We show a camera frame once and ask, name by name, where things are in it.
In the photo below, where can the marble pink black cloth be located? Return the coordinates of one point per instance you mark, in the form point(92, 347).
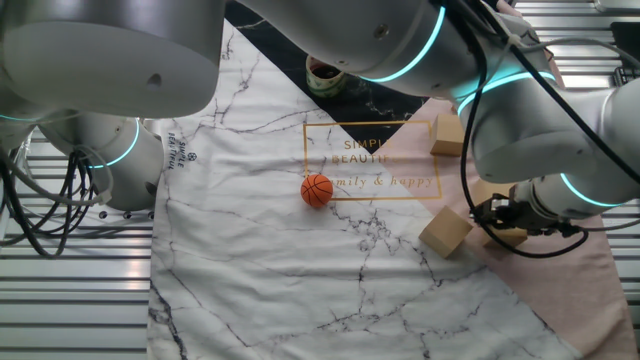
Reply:
point(275, 275)

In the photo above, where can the small orange basketball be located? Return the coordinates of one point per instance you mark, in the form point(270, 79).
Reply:
point(317, 190)

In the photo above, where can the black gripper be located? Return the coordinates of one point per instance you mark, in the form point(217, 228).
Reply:
point(514, 215)

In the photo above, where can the roll of clear tape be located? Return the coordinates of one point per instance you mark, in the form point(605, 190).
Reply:
point(325, 86)

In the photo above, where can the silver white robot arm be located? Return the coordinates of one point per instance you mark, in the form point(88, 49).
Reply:
point(100, 65)

